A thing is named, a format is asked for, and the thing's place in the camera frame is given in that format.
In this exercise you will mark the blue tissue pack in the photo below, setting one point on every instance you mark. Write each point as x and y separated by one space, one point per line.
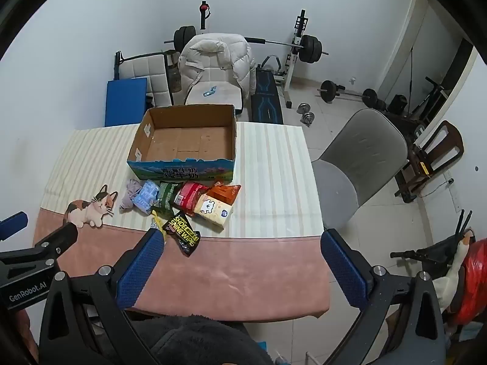
146 196

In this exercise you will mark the small blue wrapper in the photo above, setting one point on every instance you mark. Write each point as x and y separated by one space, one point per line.
209 91

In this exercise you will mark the cream tissue pack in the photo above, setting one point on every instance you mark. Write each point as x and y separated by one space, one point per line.
211 210

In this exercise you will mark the white weight rack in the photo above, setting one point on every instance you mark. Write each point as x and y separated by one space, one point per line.
291 68

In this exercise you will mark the grey shell chair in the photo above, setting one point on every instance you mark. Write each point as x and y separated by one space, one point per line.
361 148

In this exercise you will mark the small black barbell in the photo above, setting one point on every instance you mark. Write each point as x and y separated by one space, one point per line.
328 90

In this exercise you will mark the yellow silver scrubber sponge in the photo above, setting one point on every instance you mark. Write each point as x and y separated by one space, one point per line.
156 218

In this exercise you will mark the person's dark fleece clothing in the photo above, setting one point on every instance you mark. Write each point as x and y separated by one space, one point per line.
198 342

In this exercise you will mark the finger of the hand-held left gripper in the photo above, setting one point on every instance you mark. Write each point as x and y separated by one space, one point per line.
61 239
13 225

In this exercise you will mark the black bag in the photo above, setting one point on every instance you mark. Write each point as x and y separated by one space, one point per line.
397 102

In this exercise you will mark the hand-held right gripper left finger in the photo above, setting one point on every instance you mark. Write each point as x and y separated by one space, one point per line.
140 270

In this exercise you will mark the red snack packet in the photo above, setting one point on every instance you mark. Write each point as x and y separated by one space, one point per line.
188 196

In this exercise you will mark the white goose plush toy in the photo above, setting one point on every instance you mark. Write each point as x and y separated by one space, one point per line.
452 270

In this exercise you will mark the blue foam mat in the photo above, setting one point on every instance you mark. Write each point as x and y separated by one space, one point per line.
125 100

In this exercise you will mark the purple cloth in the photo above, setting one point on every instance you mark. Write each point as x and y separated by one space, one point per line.
131 194

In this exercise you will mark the red plastic bag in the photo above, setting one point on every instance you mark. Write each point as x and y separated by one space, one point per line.
473 285

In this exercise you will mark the brown wooden chair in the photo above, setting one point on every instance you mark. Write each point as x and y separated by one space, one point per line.
449 140

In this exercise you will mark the cardboard box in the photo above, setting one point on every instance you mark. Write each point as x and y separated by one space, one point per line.
182 140

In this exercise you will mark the chrome dumbbell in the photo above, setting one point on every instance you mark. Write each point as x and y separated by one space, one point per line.
303 107
309 118

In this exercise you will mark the dark plastic jug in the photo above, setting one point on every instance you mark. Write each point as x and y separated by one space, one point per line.
174 72

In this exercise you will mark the black yellow wipes packet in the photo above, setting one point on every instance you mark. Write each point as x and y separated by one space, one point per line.
184 232

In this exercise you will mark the black red exercise pole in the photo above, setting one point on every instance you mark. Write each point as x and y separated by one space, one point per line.
204 15

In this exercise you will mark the green snack packet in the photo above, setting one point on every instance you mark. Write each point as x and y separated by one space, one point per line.
165 196

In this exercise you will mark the striped cat print tablecloth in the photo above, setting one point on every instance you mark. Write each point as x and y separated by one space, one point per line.
266 159

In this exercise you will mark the black blue weight bench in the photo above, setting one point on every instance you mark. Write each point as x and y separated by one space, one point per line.
266 99

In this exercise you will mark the white padded chair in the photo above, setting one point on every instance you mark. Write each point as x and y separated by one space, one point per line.
142 69

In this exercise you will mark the orange snack packet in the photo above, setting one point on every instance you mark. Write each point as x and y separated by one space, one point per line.
227 193

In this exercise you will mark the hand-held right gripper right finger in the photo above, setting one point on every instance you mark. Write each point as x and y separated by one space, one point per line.
346 273

